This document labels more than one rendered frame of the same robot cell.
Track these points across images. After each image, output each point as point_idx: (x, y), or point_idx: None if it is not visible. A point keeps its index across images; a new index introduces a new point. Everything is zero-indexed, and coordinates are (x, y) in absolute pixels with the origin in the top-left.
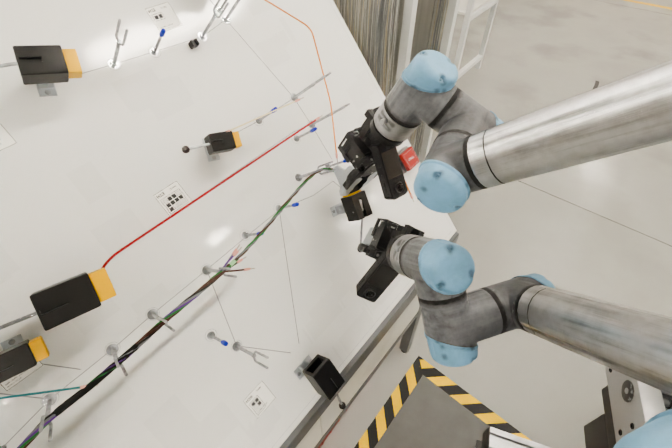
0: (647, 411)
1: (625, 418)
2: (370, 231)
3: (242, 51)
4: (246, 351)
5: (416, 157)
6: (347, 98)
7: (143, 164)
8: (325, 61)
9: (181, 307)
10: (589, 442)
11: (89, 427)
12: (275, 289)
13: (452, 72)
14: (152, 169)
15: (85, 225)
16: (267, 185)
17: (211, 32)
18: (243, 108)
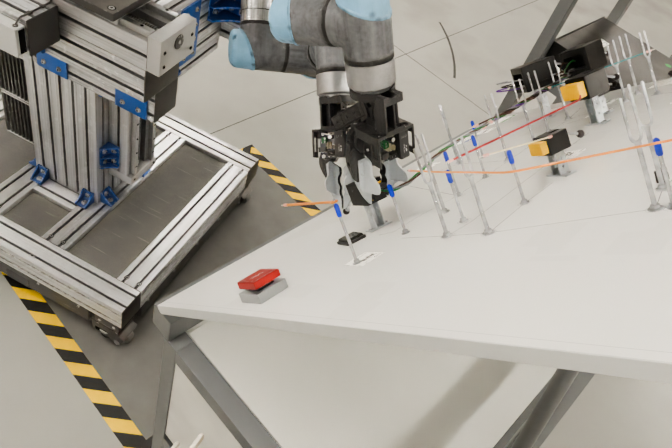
0: (187, 22)
1: (187, 43)
2: (347, 181)
3: (599, 211)
4: (452, 140)
5: (244, 280)
6: (391, 278)
7: (612, 147)
8: (454, 278)
9: (514, 105)
10: (163, 110)
11: (537, 126)
12: (437, 182)
13: None
14: (602, 149)
15: (619, 128)
16: (481, 194)
17: (657, 195)
18: (551, 197)
